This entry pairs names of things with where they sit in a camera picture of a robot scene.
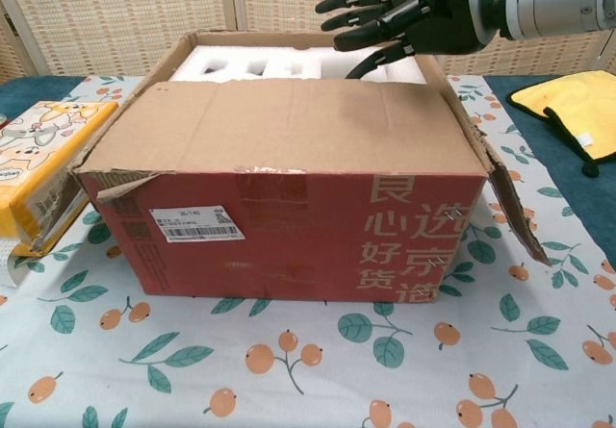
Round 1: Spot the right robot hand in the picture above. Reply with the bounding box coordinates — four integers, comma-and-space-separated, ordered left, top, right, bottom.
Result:
316, 0, 504, 82

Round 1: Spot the red cardboard box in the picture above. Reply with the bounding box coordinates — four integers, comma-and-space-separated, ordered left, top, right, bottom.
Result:
70, 31, 552, 304

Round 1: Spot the woven folding screen panel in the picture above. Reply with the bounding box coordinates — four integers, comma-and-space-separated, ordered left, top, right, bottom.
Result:
0, 0, 44, 86
38, 0, 240, 81
442, 38, 603, 77

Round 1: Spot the yellow cloth with black trim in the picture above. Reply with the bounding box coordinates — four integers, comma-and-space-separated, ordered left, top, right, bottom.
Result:
510, 68, 616, 178

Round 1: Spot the white foam insert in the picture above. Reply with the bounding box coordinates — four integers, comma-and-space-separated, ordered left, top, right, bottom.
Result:
170, 45, 427, 85

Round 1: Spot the floral fruit print tablecloth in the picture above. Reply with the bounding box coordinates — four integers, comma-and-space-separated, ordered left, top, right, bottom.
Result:
0, 74, 616, 428

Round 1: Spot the orange cartoon dog tissue pack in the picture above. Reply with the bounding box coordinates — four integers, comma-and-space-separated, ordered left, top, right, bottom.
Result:
0, 100, 119, 259

